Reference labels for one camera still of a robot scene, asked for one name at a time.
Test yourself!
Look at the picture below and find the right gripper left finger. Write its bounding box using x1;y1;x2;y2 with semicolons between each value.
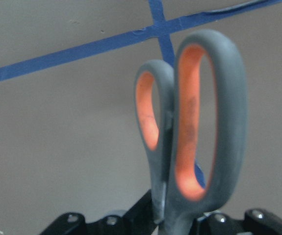
41;190;157;235

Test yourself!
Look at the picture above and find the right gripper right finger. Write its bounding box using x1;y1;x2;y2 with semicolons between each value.
197;208;282;235

